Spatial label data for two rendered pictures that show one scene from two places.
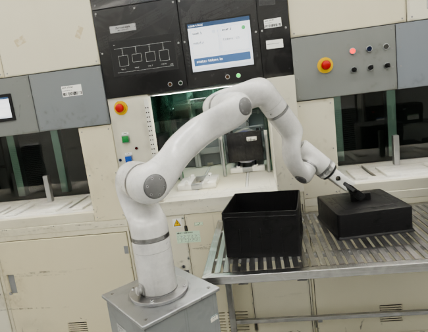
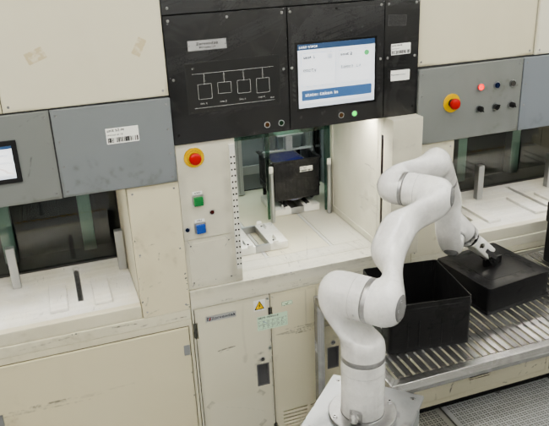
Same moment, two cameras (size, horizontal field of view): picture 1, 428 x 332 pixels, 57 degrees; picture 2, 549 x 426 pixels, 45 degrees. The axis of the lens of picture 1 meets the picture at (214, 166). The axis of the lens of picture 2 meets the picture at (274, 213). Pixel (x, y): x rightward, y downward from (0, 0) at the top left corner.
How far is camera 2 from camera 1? 126 cm
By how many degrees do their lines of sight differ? 27
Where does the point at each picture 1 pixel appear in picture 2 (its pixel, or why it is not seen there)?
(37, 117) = (62, 176)
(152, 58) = (246, 90)
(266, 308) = not seen: hidden behind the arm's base
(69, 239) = (101, 349)
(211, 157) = not seen: hidden behind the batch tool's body
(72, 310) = not seen: outside the picture
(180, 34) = (286, 57)
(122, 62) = (203, 94)
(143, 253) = (368, 379)
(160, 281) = (379, 404)
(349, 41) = (479, 75)
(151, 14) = (251, 28)
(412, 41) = (537, 78)
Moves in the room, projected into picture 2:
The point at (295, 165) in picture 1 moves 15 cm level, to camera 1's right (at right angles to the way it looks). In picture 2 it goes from (454, 239) to (489, 230)
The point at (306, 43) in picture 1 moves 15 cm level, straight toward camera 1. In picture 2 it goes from (435, 75) to (453, 84)
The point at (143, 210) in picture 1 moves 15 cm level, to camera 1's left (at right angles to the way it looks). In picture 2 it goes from (361, 329) to (311, 345)
